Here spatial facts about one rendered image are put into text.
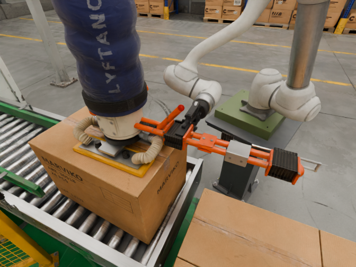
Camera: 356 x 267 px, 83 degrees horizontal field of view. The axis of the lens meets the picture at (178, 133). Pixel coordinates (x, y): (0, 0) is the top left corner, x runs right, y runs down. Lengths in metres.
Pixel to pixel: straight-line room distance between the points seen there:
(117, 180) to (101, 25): 0.50
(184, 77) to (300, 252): 0.96
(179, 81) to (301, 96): 0.59
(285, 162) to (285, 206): 1.35
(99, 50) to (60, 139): 0.54
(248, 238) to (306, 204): 1.05
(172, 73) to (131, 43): 0.36
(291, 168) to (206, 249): 0.59
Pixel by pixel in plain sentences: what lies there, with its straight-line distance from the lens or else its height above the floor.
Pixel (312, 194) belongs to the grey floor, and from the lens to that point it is 2.19.
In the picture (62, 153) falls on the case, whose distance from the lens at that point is 0.97.
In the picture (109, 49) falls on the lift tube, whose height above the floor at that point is 1.37.
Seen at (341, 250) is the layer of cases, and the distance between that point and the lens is 1.31.
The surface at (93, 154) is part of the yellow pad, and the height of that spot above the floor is 0.97.
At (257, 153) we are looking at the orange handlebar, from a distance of 0.69.
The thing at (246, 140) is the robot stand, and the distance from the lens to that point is 1.26.
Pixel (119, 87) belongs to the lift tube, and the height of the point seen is 1.26.
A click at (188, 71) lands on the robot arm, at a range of 0.94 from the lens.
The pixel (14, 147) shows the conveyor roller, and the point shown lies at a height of 0.54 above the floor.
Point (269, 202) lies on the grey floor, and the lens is 1.97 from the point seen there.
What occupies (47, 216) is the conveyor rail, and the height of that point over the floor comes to 0.59.
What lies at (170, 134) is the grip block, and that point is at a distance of 0.70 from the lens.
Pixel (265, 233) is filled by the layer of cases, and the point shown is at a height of 0.54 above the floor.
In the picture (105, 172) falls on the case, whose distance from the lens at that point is 0.82.
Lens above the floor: 1.55
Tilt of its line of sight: 40 degrees down
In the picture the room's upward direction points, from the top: straight up
